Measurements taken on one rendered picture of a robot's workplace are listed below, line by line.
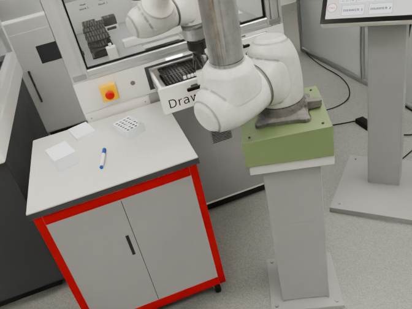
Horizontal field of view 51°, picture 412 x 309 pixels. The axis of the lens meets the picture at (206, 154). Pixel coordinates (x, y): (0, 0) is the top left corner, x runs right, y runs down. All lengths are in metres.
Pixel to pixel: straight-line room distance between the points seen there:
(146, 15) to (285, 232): 0.93
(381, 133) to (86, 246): 1.50
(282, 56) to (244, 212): 1.28
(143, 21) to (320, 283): 1.24
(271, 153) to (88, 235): 0.73
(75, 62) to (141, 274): 0.94
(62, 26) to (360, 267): 1.66
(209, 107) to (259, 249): 1.15
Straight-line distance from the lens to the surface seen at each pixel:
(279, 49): 1.35
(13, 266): 2.29
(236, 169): 2.39
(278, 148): 1.41
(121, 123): 1.88
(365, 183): 2.52
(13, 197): 2.06
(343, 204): 2.39
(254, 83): 1.26
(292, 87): 1.40
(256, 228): 2.34
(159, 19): 1.44
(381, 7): 2.01
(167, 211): 1.66
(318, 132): 1.40
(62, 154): 1.75
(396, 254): 2.20
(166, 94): 1.75
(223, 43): 1.18
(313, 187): 1.58
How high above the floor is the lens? 1.57
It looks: 32 degrees down
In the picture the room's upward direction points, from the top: 13 degrees counter-clockwise
